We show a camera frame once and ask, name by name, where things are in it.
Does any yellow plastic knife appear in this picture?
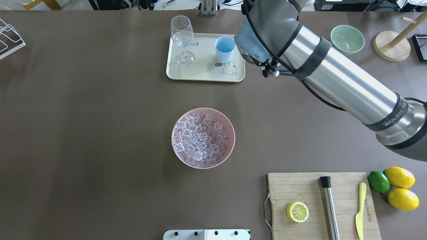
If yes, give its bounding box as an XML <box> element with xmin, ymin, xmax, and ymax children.
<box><xmin>355</xmin><ymin>182</ymin><xmax>367</xmax><ymax>240</ymax></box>

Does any clear ice cubes pile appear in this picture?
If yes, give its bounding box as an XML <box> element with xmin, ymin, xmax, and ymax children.
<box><xmin>173</xmin><ymin>112</ymin><xmax>229</xmax><ymax>168</ymax></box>

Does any steel ice scoop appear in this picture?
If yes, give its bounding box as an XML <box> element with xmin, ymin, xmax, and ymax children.
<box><xmin>237</xmin><ymin>46</ymin><xmax>280</xmax><ymax>78</ymax></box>

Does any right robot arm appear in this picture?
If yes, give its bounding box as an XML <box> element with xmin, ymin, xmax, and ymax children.
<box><xmin>234</xmin><ymin>0</ymin><xmax>427</xmax><ymax>161</ymax></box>

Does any yellow lemon far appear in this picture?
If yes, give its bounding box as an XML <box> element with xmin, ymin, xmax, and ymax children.
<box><xmin>383</xmin><ymin>166</ymin><xmax>415</xmax><ymax>189</ymax></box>

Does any black glass holder tray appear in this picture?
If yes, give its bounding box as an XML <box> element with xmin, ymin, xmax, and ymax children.
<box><xmin>411</xmin><ymin>34</ymin><xmax>427</xmax><ymax>63</ymax></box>

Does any wooden cup stand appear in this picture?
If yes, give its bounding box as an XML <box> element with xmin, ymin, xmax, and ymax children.
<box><xmin>373</xmin><ymin>11</ymin><xmax>427</xmax><ymax>62</ymax></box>

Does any yellow lemon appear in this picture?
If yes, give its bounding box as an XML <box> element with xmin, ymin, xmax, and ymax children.
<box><xmin>383</xmin><ymin>166</ymin><xmax>415</xmax><ymax>189</ymax></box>
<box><xmin>387</xmin><ymin>188</ymin><xmax>419</xmax><ymax>211</ymax></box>

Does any yellow lemon near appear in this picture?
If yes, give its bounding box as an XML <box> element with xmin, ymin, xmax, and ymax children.
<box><xmin>387</xmin><ymin>188</ymin><xmax>419</xmax><ymax>211</ymax></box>

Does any clear wine glass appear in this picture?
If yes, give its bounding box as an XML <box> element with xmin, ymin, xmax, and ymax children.
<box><xmin>171</xmin><ymin>15</ymin><xmax>195</xmax><ymax>67</ymax></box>

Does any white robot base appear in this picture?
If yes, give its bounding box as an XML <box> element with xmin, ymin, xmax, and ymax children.
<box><xmin>163</xmin><ymin>228</ymin><xmax>251</xmax><ymax>240</ymax></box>

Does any white wire rack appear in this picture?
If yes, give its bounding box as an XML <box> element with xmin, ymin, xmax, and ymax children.
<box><xmin>0</xmin><ymin>19</ymin><xmax>26</xmax><ymax>59</ymax></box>

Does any cream rabbit tray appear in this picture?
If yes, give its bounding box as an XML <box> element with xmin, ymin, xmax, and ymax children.
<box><xmin>166</xmin><ymin>33</ymin><xmax>246</xmax><ymax>82</ymax></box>

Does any wooden cutting board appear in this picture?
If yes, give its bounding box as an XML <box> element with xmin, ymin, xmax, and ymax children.
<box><xmin>267</xmin><ymin>173</ymin><xmax>368</xmax><ymax>240</ymax></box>

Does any light blue cup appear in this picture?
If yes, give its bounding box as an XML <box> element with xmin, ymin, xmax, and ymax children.
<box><xmin>215</xmin><ymin>36</ymin><xmax>236</xmax><ymax>64</ymax></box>

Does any steel muddler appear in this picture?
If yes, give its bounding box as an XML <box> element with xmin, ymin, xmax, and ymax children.
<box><xmin>319</xmin><ymin>176</ymin><xmax>341</xmax><ymax>240</ymax></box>

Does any half lemon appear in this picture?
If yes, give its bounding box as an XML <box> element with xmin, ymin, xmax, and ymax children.
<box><xmin>286</xmin><ymin>201</ymin><xmax>309</xmax><ymax>223</ymax></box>

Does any green lime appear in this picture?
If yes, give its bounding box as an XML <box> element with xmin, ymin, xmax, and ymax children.
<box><xmin>367</xmin><ymin>171</ymin><xmax>391</xmax><ymax>194</ymax></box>

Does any green bowl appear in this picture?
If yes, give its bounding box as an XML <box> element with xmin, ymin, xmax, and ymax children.
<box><xmin>330</xmin><ymin>25</ymin><xmax>365</xmax><ymax>56</ymax></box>

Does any pink bowl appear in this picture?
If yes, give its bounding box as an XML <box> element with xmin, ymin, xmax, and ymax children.
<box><xmin>171</xmin><ymin>108</ymin><xmax>236</xmax><ymax>169</ymax></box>

